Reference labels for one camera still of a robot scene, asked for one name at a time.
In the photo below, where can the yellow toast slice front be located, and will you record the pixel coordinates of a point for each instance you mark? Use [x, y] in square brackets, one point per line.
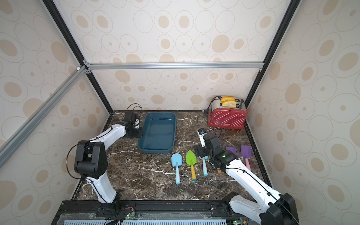
[229, 104]

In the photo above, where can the yellow toast slice back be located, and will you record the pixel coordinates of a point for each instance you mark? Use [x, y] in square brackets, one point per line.
[225, 99]

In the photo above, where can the left diagonal aluminium frame bar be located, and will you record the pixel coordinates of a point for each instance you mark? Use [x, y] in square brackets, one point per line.
[17, 139]

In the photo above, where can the purple shovel pink handle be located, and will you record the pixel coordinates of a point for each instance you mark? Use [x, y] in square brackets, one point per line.
[232, 149]
[246, 153]

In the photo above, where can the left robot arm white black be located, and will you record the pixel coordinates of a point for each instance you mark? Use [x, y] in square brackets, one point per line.
[91, 155]

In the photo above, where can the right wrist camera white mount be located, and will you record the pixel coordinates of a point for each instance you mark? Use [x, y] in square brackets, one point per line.
[201, 133]

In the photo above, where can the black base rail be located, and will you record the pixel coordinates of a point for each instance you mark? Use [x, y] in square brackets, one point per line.
[231, 210]

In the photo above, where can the green shovel yellow handle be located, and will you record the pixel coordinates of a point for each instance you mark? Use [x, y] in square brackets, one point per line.
[191, 160]

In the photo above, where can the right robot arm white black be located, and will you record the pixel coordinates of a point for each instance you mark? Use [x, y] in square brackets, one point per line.
[253, 188]

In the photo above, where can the teal plastic storage box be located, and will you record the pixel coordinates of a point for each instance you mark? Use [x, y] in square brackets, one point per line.
[159, 130]

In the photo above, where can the yellow toast slice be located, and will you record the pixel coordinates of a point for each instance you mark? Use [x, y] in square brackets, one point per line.
[225, 99]
[229, 104]

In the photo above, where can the light blue shovel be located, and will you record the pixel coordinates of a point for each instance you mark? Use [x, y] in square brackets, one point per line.
[204, 166]
[176, 161]

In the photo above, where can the horizontal aluminium frame bar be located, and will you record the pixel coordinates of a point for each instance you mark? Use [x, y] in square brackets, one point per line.
[175, 65]

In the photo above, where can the red polka dot toaster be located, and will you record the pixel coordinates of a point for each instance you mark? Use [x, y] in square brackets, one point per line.
[228, 118]

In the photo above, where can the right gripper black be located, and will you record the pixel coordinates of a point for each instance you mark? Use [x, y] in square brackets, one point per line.
[201, 151]

